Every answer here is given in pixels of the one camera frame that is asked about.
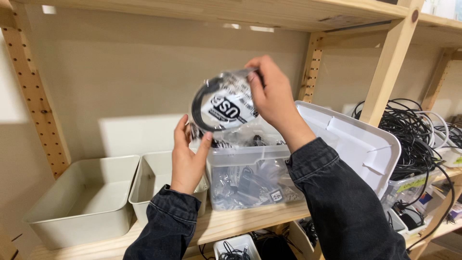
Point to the person's right hand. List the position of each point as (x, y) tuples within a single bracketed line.
[(276, 97)]

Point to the person's left hand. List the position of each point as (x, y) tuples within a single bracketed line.
[(186, 162)]

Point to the clear plastic storage box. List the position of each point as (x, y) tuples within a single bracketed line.
[(234, 159)]

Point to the clear box yellow label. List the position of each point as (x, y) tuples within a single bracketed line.
[(411, 186)]

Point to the wooden shelf unit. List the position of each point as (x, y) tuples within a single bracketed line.
[(234, 224)]

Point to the small white tray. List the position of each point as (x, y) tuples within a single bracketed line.
[(406, 222)]

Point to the small beige plastic bin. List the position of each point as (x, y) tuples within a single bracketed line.
[(151, 177)]

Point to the white plastic box lid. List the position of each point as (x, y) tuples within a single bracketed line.
[(353, 144)]

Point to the large beige plastic bin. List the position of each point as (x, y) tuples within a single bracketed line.
[(90, 202)]

